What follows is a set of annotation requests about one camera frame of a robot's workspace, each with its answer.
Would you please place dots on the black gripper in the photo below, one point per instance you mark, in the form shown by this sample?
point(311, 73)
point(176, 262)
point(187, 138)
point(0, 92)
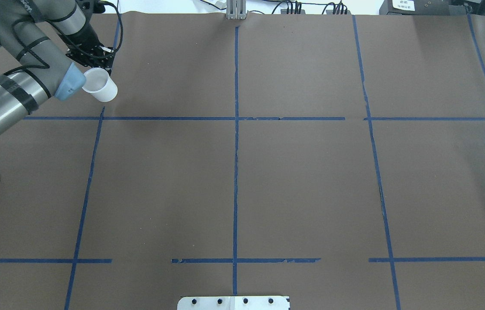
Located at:
point(86, 42)

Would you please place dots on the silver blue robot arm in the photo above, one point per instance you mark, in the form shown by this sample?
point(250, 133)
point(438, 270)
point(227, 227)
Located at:
point(50, 41)

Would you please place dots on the aluminium frame post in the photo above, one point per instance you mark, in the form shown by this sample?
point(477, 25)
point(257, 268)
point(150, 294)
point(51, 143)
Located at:
point(236, 9)

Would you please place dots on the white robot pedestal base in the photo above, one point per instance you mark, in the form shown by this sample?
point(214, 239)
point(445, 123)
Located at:
point(272, 302)

